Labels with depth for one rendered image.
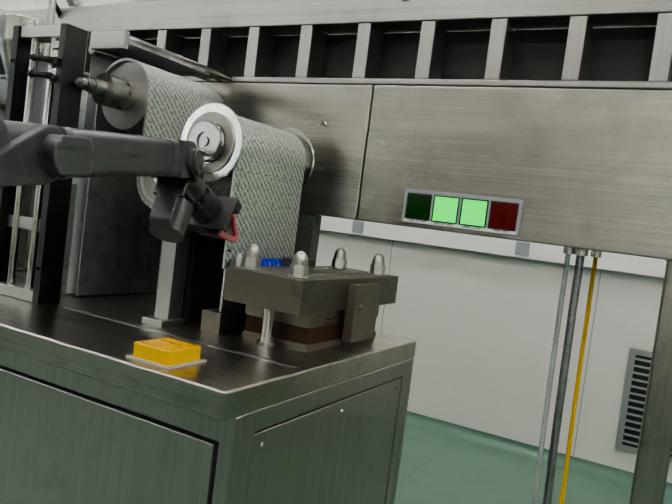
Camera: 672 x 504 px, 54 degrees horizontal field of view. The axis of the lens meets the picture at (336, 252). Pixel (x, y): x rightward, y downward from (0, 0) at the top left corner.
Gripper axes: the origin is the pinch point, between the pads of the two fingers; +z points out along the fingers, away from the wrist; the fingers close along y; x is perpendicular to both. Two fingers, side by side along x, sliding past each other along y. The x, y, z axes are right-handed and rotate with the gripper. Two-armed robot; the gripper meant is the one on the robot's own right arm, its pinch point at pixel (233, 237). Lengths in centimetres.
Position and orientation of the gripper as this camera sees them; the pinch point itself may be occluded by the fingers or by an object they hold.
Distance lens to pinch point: 125.2
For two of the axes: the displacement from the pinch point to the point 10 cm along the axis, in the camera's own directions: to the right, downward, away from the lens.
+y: 8.7, 1.3, -4.8
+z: 3.6, 5.0, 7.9
